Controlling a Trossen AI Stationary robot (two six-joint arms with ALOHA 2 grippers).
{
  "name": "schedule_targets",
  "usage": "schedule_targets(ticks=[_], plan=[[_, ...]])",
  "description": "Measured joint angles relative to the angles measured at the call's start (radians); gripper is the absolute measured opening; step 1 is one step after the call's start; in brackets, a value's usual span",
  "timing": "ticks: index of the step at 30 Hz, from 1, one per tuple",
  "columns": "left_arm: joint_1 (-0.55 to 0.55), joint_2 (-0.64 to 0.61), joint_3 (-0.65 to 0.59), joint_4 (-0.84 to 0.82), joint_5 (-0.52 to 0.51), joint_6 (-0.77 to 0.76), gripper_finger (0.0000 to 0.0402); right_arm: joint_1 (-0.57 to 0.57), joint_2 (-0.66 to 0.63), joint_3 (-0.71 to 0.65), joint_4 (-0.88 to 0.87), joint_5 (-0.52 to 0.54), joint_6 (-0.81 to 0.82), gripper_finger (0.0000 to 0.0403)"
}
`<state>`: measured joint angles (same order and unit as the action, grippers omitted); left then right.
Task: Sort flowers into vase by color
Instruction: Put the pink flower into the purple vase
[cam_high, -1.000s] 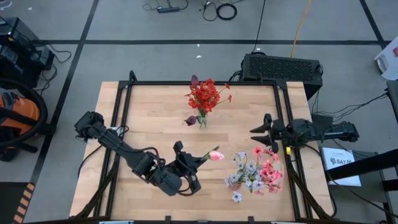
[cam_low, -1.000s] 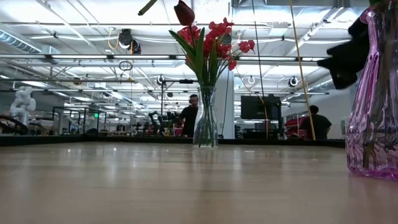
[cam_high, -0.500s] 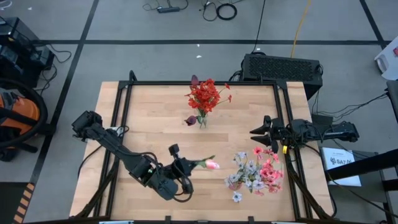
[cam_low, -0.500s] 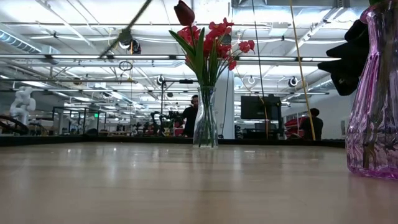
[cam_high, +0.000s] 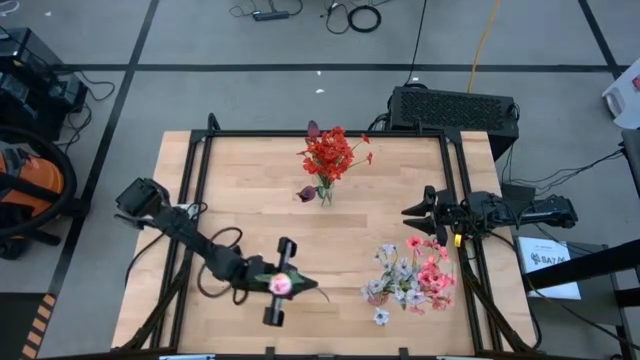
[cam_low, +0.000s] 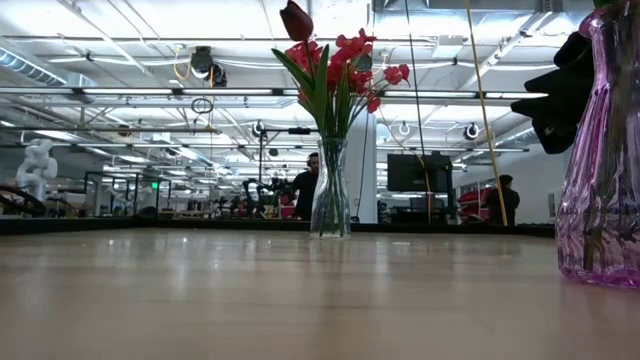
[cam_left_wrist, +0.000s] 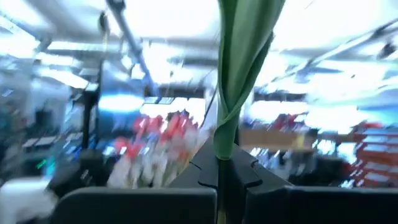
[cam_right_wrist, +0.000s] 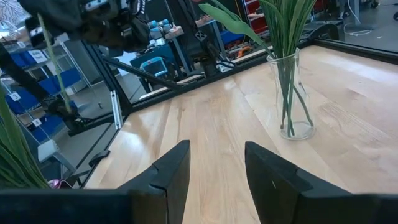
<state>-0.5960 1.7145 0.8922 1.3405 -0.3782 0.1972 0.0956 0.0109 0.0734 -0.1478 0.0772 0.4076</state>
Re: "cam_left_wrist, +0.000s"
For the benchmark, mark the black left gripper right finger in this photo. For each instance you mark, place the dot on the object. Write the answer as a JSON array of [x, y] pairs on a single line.
[[311, 205]]

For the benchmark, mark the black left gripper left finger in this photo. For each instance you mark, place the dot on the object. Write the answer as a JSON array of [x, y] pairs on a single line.
[[140, 205]]

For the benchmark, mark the white artificial flower bunch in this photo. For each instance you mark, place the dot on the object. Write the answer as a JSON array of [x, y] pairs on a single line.
[[149, 168]]

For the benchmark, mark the dark red artificial tulip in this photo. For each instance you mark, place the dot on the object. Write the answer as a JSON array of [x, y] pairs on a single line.
[[242, 46]]

